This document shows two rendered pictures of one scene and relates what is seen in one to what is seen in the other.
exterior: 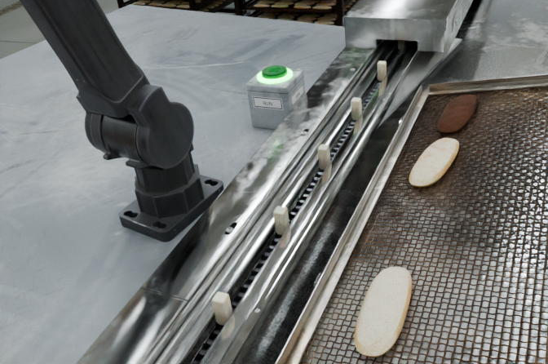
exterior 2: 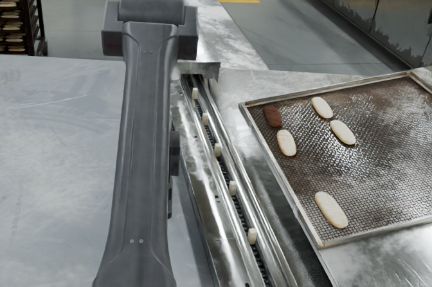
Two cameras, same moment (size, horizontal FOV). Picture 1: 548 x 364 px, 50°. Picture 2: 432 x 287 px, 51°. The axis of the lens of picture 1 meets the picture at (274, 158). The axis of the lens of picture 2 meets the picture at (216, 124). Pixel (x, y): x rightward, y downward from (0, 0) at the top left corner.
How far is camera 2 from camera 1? 61 cm
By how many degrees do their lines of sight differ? 38
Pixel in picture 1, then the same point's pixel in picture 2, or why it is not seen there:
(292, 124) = (184, 134)
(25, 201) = (42, 224)
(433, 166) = (291, 145)
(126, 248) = not seen: hidden behind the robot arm
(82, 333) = (180, 278)
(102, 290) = not seen: hidden behind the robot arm
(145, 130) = (177, 156)
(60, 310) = not seen: hidden behind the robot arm
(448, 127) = (277, 124)
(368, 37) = (175, 73)
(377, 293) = (326, 204)
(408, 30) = (199, 68)
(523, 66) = (249, 81)
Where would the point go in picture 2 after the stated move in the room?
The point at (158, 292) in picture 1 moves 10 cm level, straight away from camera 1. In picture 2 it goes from (218, 240) to (175, 216)
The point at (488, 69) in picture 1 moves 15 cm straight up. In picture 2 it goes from (235, 84) to (241, 41)
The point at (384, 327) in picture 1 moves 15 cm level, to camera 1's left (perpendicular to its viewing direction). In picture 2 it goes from (341, 215) to (289, 252)
